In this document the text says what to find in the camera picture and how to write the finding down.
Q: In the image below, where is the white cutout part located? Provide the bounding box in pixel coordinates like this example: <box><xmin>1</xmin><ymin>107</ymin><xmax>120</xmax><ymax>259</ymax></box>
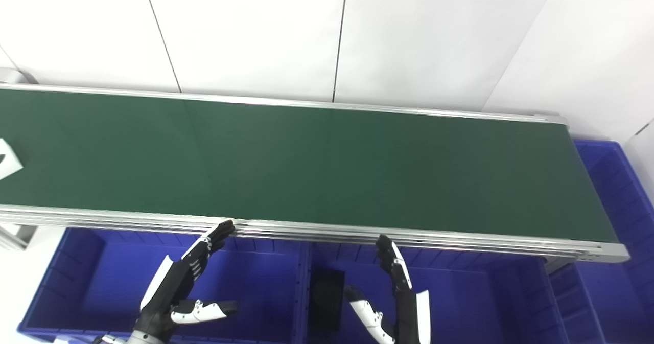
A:
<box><xmin>0</xmin><ymin>139</ymin><xmax>24</xmax><ymax>181</ymax></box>

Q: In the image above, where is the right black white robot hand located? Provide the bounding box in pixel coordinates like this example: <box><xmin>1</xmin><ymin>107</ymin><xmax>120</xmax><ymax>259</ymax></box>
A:
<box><xmin>343</xmin><ymin>235</ymin><xmax>431</xmax><ymax>344</ymax></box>

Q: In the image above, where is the green conveyor belt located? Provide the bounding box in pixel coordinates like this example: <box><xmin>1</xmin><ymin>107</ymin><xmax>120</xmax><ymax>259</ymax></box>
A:
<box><xmin>0</xmin><ymin>88</ymin><xmax>621</xmax><ymax>244</ymax></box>
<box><xmin>0</xmin><ymin>83</ymin><xmax>630</xmax><ymax>264</ymax></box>

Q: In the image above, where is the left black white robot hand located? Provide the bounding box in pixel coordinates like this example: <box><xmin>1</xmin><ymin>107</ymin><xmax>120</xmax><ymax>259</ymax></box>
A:
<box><xmin>134</xmin><ymin>220</ymin><xmax>239</xmax><ymax>343</ymax></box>

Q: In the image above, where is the black rectangular block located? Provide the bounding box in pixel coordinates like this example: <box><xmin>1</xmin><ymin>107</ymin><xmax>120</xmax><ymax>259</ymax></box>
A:
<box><xmin>309</xmin><ymin>268</ymin><xmax>346</xmax><ymax>332</ymax></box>

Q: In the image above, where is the blue plastic bin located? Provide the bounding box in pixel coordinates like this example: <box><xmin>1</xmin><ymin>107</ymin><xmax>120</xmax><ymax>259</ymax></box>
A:
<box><xmin>306</xmin><ymin>242</ymin><xmax>569</xmax><ymax>344</ymax></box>
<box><xmin>548</xmin><ymin>139</ymin><xmax>654</xmax><ymax>344</ymax></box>
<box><xmin>17</xmin><ymin>226</ymin><xmax>311</xmax><ymax>344</ymax></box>

